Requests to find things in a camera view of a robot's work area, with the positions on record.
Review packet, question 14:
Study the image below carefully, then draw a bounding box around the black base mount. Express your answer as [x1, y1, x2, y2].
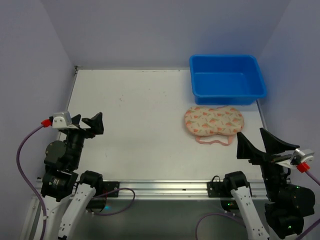
[206, 175, 239, 213]
[86, 181, 120, 213]

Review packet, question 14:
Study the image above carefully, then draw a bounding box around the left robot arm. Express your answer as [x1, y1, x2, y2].
[34, 111, 104, 240]

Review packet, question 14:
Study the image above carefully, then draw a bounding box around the floral pink laundry bag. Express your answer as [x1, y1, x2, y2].
[184, 106, 245, 146]

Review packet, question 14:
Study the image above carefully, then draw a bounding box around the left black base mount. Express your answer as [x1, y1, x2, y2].
[86, 181, 120, 213]

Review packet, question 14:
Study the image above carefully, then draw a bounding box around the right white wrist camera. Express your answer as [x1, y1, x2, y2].
[273, 148, 315, 169]

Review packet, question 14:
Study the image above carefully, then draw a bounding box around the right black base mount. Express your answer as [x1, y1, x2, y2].
[206, 175, 239, 213]

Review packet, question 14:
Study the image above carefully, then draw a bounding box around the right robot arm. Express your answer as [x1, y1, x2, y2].
[223, 128, 319, 240]

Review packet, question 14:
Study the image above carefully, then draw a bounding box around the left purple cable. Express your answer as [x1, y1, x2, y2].
[16, 119, 53, 222]

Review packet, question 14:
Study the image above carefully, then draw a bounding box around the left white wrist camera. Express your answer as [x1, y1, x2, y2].
[52, 111, 72, 130]

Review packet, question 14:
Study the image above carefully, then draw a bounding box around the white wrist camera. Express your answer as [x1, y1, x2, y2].
[273, 148, 315, 169]
[52, 111, 72, 130]

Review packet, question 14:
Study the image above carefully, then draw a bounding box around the aluminium mounting rail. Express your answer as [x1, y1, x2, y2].
[34, 178, 293, 201]

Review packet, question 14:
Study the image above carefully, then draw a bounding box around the blue plastic bin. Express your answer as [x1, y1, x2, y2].
[189, 54, 267, 106]

